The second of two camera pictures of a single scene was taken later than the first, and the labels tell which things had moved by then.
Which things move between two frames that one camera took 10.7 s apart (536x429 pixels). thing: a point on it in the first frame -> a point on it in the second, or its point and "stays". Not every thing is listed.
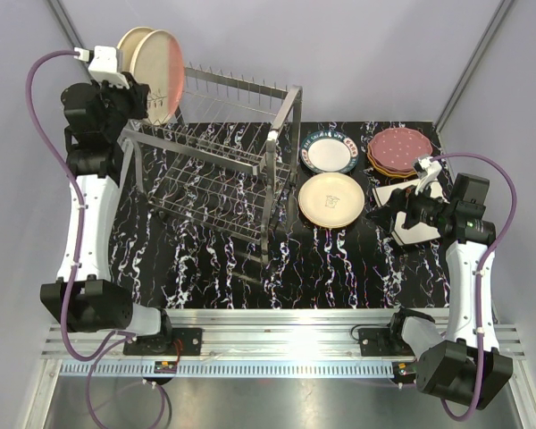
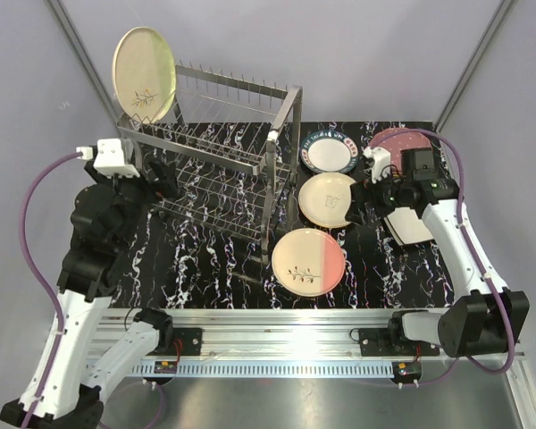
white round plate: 330,200 stays
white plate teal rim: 329,151 stays
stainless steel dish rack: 226,157 stays
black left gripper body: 121,104 -> 134,192
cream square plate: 418,231 stays
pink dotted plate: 397,148 stays
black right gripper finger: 382,215 -> 360,198
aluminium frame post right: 472,66 stays
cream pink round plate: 157,60 -> 308,262
